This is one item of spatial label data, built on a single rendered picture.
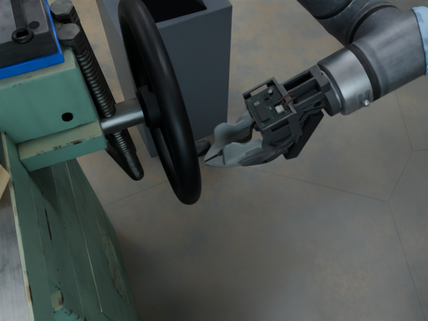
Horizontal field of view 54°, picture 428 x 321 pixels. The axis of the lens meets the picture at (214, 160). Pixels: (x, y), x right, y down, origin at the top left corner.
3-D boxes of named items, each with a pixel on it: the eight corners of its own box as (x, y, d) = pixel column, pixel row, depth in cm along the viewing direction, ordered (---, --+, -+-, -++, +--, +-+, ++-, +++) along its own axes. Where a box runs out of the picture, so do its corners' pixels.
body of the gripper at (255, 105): (236, 94, 60) (311, 53, 59) (250, 121, 68) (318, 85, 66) (258, 135, 57) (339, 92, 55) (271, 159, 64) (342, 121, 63)
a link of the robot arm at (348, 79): (342, 71, 67) (375, 116, 62) (314, 86, 68) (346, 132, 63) (339, 35, 59) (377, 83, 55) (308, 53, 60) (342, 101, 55)
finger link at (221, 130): (187, 134, 62) (241, 104, 61) (200, 149, 68) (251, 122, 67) (194, 150, 61) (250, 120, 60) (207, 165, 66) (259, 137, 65)
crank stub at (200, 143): (213, 145, 66) (207, 134, 68) (178, 156, 65) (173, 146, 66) (213, 155, 68) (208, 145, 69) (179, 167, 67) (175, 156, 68)
